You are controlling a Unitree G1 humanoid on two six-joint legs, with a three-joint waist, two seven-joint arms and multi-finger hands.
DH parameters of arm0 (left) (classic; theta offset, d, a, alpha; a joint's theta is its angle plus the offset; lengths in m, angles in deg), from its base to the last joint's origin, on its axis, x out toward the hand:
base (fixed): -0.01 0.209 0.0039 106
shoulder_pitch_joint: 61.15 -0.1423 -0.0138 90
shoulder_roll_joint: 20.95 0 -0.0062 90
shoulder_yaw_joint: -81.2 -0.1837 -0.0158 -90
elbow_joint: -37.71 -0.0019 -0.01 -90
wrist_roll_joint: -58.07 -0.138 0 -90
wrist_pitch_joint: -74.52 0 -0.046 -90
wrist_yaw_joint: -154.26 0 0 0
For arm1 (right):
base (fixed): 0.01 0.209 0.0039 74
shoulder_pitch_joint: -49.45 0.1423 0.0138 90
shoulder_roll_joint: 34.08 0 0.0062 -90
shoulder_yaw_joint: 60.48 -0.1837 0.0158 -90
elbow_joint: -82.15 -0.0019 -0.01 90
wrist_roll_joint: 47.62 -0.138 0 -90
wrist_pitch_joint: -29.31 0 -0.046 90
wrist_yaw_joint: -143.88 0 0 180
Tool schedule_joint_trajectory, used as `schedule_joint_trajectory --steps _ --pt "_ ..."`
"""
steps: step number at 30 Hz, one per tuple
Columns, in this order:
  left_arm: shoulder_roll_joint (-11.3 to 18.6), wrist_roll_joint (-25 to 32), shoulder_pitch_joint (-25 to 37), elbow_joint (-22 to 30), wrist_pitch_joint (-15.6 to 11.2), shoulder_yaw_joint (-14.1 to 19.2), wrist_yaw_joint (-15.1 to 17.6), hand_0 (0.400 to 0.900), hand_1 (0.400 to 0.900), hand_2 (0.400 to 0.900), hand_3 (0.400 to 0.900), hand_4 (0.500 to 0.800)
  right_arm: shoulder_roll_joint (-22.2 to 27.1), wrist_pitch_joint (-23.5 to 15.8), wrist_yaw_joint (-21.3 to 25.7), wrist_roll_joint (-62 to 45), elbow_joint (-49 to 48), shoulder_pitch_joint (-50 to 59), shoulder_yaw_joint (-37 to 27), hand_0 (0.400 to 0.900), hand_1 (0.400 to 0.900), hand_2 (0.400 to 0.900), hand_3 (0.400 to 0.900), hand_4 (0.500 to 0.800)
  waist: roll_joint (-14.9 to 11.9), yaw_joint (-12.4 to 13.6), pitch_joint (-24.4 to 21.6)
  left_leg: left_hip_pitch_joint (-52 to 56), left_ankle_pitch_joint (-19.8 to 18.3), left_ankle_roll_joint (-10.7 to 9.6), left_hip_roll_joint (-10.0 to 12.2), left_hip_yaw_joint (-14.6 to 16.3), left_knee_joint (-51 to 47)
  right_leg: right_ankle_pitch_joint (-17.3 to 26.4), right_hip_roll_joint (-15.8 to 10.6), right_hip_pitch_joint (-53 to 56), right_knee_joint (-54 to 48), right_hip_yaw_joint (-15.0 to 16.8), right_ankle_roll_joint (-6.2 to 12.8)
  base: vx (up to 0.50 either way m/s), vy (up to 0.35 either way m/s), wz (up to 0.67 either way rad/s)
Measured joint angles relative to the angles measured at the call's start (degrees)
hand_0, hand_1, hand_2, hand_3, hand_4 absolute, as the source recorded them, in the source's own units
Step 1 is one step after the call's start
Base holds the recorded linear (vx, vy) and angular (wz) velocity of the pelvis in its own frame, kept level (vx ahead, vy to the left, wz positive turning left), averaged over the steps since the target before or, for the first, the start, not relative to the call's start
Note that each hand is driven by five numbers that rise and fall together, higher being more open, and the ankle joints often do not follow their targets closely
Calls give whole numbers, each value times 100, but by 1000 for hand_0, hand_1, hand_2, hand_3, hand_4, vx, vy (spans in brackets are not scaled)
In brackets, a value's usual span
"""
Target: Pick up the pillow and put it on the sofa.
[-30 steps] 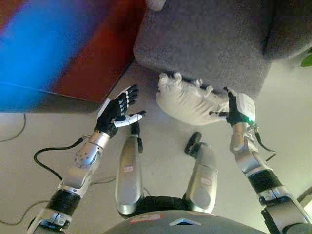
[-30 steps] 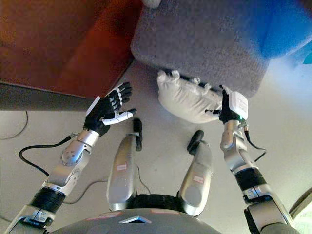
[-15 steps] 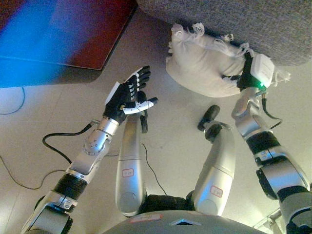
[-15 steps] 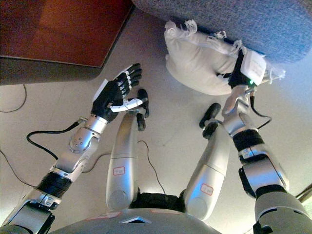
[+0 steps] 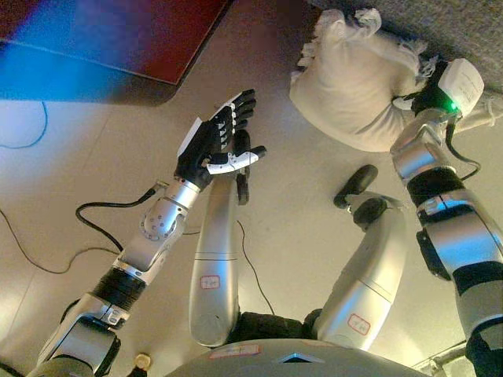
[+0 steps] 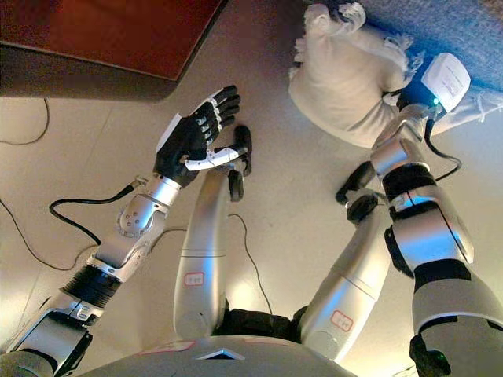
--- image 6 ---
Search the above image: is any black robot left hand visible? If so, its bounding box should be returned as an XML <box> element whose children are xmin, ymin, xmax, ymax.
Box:
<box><xmin>152</xmin><ymin>85</ymin><xmax>241</xmax><ymax>188</ymax></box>

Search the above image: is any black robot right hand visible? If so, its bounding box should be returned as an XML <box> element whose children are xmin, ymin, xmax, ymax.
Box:
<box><xmin>395</xmin><ymin>53</ymin><xmax>472</xmax><ymax>119</ymax></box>

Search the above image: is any cream fringed pillow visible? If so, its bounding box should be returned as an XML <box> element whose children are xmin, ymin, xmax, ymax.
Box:
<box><xmin>288</xmin><ymin>2</ymin><xmax>503</xmax><ymax>149</ymax></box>

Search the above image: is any grey fabric armchair sofa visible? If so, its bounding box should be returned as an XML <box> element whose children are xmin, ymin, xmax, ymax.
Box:
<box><xmin>359</xmin><ymin>0</ymin><xmax>503</xmax><ymax>95</ymax></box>

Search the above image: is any black robot left foot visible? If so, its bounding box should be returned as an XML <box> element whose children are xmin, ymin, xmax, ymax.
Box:
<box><xmin>226</xmin><ymin>125</ymin><xmax>253</xmax><ymax>203</ymax></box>

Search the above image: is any black robot foot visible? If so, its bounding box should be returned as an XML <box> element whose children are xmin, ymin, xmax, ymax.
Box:
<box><xmin>226</xmin><ymin>125</ymin><xmax>253</xmax><ymax>203</ymax></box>
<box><xmin>335</xmin><ymin>160</ymin><xmax>381</xmax><ymax>225</ymax></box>

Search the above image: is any silver robot left leg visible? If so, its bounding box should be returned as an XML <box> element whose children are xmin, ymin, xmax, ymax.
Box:
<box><xmin>172</xmin><ymin>163</ymin><xmax>233</xmax><ymax>341</ymax></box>

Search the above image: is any silver robot leg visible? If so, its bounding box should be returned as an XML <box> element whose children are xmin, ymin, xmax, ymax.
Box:
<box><xmin>172</xmin><ymin>163</ymin><xmax>233</xmax><ymax>341</ymax></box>
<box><xmin>300</xmin><ymin>218</ymin><xmax>394</xmax><ymax>362</ymax></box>

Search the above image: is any red-brown wooden cabinet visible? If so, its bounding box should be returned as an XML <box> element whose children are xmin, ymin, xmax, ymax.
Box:
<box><xmin>0</xmin><ymin>0</ymin><xmax>231</xmax><ymax>104</ymax></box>

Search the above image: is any black robot right foot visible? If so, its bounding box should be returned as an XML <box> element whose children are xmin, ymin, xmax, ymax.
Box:
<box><xmin>335</xmin><ymin>160</ymin><xmax>381</xmax><ymax>225</ymax></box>

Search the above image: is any silver robot right leg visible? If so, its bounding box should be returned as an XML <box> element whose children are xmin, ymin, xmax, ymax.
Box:
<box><xmin>300</xmin><ymin>218</ymin><xmax>394</xmax><ymax>362</ymax></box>

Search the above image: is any grey robot torso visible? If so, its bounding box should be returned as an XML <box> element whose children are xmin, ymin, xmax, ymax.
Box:
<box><xmin>78</xmin><ymin>308</ymin><xmax>354</xmax><ymax>377</ymax></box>

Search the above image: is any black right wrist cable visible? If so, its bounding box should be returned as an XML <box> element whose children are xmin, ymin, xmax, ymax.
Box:
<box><xmin>423</xmin><ymin>113</ymin><xmax>463</xmax><ymax>182</ymax></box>

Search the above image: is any thick black left wrist cable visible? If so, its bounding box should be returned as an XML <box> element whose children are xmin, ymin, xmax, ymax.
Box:
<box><xmin>49</xmin><ymin>183</ymin><xmax>138</xmax><ymax>247</ymax></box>

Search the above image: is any thin black floor cable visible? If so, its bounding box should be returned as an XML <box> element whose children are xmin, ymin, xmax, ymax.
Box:
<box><xmin>0</xmin><ymin>97</ymin><xmax>51</xmax><ymax>147</ymax></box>
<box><xmin>0</xmin><ymin>198</ymin><xmax>274</xmax><ymax>315</ymax></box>

